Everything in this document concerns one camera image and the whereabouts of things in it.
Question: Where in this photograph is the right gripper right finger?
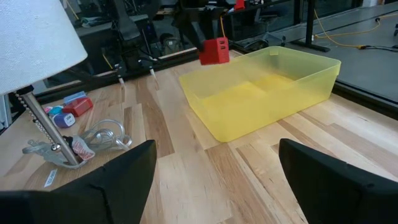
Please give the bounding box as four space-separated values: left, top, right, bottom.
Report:
278 138 398 224

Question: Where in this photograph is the red box charger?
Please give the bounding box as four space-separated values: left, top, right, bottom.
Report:
62 97 94 118

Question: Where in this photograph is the black metal stand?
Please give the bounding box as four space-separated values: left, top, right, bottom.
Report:
290 0 331 53

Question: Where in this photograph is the red multi-port USB charger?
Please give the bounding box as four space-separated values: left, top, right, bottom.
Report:
198 37 230 66

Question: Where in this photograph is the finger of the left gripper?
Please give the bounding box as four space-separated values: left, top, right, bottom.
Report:
189 21 208 52

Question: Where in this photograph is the teal charger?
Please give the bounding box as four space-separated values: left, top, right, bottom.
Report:
48 105 65 116

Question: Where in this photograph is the purple white charger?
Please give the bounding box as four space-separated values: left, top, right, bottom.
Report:
52 112 76 129

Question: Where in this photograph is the yellow extension cable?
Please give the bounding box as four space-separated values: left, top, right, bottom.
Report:
312 8 398 50

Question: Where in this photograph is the olive backpack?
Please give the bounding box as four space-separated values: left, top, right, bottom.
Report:
160 32 183 56

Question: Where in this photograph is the black arched handle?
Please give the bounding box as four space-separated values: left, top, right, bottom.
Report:
244 39 270 52

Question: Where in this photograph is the light blue charger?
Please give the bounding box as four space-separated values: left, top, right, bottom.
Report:
63 90 87 105

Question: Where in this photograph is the white shade wooden table lamp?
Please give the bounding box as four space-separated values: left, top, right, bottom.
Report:
0 0 144 192

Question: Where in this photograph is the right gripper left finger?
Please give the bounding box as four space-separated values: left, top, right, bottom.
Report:
0 139 158 224

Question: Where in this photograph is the yellow translucent plastic bin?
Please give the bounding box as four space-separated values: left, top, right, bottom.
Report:
178 45 342 143

